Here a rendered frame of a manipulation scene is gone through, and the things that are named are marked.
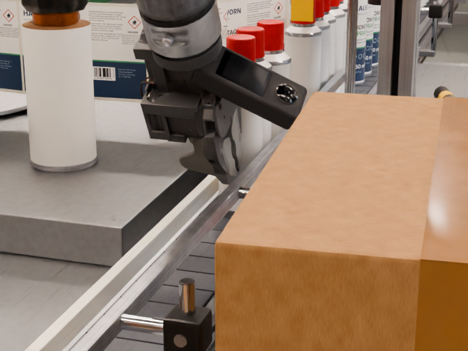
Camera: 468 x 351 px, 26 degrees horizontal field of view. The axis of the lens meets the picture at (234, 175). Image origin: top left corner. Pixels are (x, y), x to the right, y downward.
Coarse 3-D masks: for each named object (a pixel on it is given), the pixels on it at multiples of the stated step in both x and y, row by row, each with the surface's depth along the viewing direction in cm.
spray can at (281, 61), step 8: (264, 24) 121; (272, 24) 121; (280, 24) 121; (272, 32) 121; (280, 32) 122; (272, 40) 121; (280, 40) 122; (272, 48) 122; (280, 48) 122; (264, 56) 122; (272, 56) 122; (280, 56) 122; (288, 56) 123; (272, 64) 121; (280, 64) 122; (288, 64) 123; (280, 72) 122; (288, 72) 123; (272, 128) 124; (280, 128) 124; (272, 136) 124
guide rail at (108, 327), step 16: (336, 80) 146; (272, 144) 116; (256, 160) 110; (240, 176) 105; (256, 176) 108; (224, 192) 101; (208, 208) 96; (224, 208) 98; (192, 224) 92; (208, 224) 94; (176, 240) 89; (192, 240) 89; (160, 256) 85; (176, 256) 86; (160, 272) 82; (144, 288) 79; (128, 304) 77; (144, 304) 80; (112, 320) 74; (96, 336) 72; (112, 336) 74
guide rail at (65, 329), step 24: (192, 192) 115; (168, 216) 107; (192, 216) 113; (144, 240) 101; (168, 240) 106; (120, 264) 95; (144, 264) 100; (96, 288) 90; (120, 288) 94; (72, 312) 86; (96, 312) 89; (48, 336) 82; (72, 336) 85
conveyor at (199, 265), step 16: (368, 80) 182; (224, 224) 115; (208, 240) 110; (192, 256) 106; (208, 256) 106; (144, 272) 102; (176, 272) 102; (192, 272) 102; (208, 272) 102; (128, 288) 99; (160, 288) 99; (176, 288) 99; (208, 288) 99; (112, 304) 95; (160, 304) 95; (128, 336) 89; (144, 336) 89; (160, 336) 89
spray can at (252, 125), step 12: (228, 36) 113; (240, 36) 113; (252, 36) 113; (228, 48) 113; (240, 48) 112; (252, 48) 112; (252, 60) 113; (252, 120) 114; (252, 132) 114; (252, 144) 115; (252, 156) 115; (240, 168) 115
